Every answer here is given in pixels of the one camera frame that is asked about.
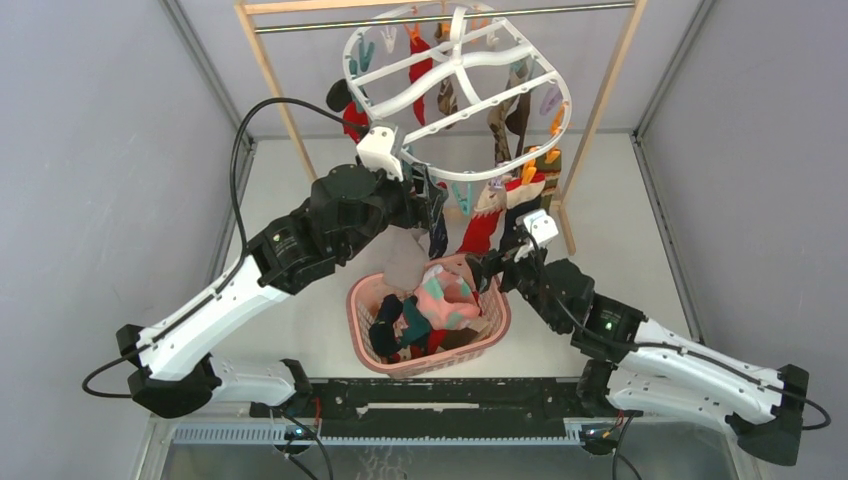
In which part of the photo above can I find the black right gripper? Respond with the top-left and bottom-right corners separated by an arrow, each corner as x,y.
465,238 -> 565,334

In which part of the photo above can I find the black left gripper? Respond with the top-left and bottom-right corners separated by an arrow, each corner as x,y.
338,156 -> 447,262

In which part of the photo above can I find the pink sock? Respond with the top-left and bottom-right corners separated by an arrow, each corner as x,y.
413,265 -> 481,330

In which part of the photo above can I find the brown and tan sock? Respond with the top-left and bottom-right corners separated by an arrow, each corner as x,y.
438,327 -> 491,351

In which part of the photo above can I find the pink plastic laundry basket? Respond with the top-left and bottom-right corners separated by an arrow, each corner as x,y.
347,273 -> 511,379

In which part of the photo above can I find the dark green patterned sock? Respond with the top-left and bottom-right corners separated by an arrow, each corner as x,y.
399,295 -> 432,348

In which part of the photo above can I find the black sock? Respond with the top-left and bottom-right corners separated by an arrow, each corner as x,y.
325,78 -> 353,113

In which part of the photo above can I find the navy sock with red cuff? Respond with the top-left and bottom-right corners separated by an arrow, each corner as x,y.
368,294 -> 403,364

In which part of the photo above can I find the wooden clothes rack frame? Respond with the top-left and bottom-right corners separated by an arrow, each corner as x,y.
234,1 -> 647,254

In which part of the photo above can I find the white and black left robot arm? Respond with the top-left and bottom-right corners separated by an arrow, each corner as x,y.
116,164 -> 448,419

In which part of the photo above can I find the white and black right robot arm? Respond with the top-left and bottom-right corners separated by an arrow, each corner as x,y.
465,250 -> 809,466

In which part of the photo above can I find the white round clip hanger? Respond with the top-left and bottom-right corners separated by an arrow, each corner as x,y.
342,1 -> 572,183

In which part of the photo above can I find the grey sock with striped cuff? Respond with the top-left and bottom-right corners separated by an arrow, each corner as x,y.
383,226 -> 429,291

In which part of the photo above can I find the navy sock with santa cuff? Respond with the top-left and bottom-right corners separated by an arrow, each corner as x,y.
499,173 -> 546,250

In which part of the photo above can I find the red santa pattern sock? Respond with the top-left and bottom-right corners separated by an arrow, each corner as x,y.
457,185 -> 506,254

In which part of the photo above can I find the olive green and orange sock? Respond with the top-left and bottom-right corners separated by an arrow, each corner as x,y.
536,148 -> 562,211

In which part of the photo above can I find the beige argyle pattern sock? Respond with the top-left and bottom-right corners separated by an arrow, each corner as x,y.
487,60 -> 529,164

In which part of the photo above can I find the long thin red sock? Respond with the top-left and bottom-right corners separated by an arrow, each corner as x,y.
342,101 -> 369,144

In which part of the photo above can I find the brown sock with striped toe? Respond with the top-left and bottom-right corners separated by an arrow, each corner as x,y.
505,91 -> 532,157

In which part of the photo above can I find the red sock with dark toe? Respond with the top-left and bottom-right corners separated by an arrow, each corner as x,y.
408,33 -> 433,126

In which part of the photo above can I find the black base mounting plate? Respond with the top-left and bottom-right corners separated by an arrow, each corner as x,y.
249,377 -> 630,441

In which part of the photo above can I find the metal hanging rod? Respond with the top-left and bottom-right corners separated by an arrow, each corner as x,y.
253,1 -> 636,35

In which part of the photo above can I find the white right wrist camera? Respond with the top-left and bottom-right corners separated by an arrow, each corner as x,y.
513,209 -> 559,262

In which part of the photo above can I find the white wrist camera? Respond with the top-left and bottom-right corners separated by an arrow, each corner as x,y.
356,121 -> 405,181
513,209 -> 559,262

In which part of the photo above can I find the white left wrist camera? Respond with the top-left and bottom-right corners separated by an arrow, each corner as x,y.
356,121 -> 405,181

